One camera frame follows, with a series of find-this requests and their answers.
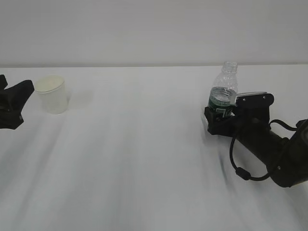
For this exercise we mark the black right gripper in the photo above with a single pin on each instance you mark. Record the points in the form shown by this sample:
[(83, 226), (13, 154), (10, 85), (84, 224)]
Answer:
[(249, 125)]

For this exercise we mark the white paper cup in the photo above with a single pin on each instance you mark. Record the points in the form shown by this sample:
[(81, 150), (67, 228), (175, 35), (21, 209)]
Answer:
[(51, 91)]

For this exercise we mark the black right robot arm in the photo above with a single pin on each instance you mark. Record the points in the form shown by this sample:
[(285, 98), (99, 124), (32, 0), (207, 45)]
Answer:
[(281, 148)]

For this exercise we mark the clear water bottle green label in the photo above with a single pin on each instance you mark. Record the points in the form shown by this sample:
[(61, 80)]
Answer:
[(224, 87)]

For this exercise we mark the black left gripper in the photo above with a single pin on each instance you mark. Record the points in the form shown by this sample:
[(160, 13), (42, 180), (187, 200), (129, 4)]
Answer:
[(12, 101)]

